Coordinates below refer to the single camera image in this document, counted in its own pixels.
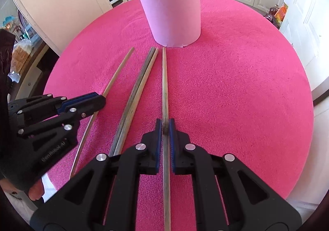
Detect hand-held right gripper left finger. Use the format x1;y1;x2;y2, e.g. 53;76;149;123
30;119;163;231

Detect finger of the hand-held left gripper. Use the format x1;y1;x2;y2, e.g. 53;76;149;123
8;92;99;121
18;95;106;139

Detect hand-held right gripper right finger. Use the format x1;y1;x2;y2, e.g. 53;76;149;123
168;119;302;231

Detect light wooden chopstick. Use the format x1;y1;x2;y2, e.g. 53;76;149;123
113;48;159;156
69;47;136;179

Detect stained wooden chopstick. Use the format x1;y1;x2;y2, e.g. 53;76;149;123
162;47;171;231

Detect dark worn chopstick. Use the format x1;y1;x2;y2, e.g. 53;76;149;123
109;47;156;157

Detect pink cup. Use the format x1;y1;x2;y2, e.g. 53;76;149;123
132;0;201;48

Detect person's left hand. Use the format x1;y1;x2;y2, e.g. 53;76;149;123
28;178;45;201

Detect bagged bread loaf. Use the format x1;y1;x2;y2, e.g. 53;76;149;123
12;38;34;73

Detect pink round tablecloth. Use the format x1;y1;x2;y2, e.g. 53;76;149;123
42;0;314;231

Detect colourful snack bags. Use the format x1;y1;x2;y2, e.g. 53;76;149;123
264;2;289;29

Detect white panelled door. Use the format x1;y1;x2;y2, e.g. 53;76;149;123
279;0;329;93

